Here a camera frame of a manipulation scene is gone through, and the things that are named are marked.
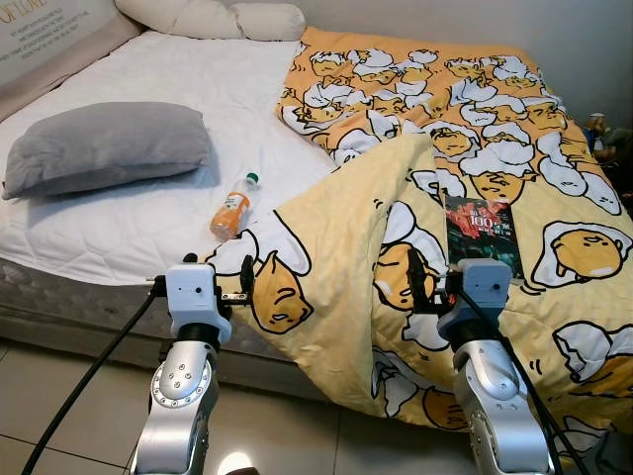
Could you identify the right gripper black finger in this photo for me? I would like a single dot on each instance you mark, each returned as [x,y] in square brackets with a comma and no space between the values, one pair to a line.
[416,282]

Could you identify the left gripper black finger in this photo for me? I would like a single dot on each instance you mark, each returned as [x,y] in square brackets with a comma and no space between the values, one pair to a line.
[247,281]
[190,259]

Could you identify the dark red-titled paperback book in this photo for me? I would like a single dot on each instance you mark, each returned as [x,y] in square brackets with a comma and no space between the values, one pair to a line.
[480,233]

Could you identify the yellow cartoon egg quilt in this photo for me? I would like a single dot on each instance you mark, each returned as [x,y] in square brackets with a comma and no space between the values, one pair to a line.
[346,297]

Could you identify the grey pillow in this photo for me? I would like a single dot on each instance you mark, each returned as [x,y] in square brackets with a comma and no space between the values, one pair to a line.
[109,146]

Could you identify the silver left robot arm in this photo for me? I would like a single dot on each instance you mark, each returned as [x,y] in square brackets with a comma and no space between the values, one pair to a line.
[183,386]

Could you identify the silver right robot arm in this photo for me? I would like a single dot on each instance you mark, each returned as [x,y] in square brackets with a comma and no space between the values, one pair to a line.
[495,386]

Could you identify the grey bed base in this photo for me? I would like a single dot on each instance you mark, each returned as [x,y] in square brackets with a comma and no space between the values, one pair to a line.
[79,338]

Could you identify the dark cluttered nightstand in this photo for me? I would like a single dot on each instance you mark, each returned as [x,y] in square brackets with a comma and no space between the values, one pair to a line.
[618,158]

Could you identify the large white pillow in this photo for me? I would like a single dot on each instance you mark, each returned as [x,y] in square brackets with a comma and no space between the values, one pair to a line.
[178,16]

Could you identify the small white pillow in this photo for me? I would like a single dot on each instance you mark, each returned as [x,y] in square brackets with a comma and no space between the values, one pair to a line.
[269,22]

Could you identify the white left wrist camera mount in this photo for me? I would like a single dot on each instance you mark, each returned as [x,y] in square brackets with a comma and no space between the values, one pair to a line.
[196,292]

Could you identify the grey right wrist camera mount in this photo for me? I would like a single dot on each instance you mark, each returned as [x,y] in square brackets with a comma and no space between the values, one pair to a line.
[485,285]

